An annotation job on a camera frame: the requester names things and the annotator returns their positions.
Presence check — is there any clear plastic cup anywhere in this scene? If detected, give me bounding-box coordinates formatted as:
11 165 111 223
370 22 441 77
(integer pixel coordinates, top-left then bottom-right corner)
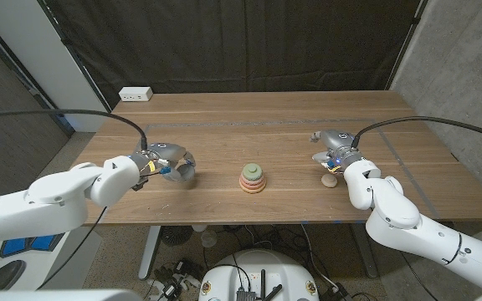
201 228 218 248

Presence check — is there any dusty pink toy ring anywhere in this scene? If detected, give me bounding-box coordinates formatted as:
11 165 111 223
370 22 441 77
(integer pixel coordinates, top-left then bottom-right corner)
239 173 266 187

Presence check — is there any black blue foot pedal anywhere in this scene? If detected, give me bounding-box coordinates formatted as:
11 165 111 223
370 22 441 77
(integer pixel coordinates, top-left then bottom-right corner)
0 233 64 258

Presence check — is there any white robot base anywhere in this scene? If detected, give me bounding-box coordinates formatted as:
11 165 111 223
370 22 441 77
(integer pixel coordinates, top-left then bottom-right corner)
198 249 320 301

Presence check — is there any grey table leg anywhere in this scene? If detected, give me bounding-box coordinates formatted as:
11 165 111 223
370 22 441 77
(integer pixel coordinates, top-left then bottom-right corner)
351 223 379 279

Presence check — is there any large orange toy ring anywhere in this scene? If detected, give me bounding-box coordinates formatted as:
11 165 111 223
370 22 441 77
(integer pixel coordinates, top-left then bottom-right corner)
238 183 267 195

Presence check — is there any black floor fan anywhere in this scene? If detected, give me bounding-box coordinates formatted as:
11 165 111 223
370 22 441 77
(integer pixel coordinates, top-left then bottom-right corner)
160 225 194 247

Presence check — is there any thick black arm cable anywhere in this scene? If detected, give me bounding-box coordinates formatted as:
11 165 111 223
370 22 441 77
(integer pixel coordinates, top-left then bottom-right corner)
0 109 149 151
351 115 482 145

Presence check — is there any grey tape outline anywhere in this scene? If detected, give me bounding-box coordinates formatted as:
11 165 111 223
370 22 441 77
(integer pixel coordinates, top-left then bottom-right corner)
134 118 442 219

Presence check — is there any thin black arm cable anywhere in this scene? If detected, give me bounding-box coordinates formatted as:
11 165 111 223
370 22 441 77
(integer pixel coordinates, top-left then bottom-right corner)
38 205 108 290
399 250 434 301

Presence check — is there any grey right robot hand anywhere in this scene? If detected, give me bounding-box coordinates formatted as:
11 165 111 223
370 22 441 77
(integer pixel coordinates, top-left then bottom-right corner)
310 129 366 175

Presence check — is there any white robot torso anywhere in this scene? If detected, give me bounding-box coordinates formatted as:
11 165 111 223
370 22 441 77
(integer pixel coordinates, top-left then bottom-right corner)
0 288 144 301

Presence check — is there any coral red toy ring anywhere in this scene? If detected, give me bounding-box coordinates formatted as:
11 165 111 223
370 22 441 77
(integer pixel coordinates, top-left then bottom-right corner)
238 179 267 191

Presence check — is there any black backdrop curtain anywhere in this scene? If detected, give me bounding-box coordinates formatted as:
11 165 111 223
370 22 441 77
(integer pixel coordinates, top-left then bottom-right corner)
42 0 428 110

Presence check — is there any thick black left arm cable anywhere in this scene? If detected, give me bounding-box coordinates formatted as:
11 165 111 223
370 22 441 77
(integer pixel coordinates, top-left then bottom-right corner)
0 109 149 151

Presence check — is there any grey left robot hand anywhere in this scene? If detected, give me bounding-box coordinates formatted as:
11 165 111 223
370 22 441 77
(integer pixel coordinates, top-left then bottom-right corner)
130 142 197 185

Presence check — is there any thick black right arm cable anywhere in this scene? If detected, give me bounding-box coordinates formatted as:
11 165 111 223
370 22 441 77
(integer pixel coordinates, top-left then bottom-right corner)
351 115 482 145

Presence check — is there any green toy ring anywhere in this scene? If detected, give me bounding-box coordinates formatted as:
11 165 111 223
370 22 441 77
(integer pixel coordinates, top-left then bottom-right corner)
242 162 264 181

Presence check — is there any small beige toy ring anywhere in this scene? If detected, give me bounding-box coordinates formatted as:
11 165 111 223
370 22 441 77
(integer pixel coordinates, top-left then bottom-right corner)
320 173 339 189

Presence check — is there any white table leg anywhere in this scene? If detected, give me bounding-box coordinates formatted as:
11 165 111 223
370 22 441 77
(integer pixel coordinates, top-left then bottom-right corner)
138 225 162 280

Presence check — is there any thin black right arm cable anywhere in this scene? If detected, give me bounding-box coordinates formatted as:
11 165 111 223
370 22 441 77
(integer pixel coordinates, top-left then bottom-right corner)
399 250 434 301

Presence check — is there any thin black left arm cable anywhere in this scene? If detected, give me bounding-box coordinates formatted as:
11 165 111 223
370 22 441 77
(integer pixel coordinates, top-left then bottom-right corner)
38 205 108 290

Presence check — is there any black floor power strip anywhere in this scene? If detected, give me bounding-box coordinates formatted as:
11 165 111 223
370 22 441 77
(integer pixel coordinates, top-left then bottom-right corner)
320 283 353 301

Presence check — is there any small blue-grey toy ring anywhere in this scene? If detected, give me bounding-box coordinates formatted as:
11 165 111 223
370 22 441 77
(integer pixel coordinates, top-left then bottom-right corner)
162 161 197 184

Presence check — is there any white power strip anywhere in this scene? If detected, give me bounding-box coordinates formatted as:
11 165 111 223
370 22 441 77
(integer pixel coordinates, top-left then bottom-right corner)
118 86 154 103

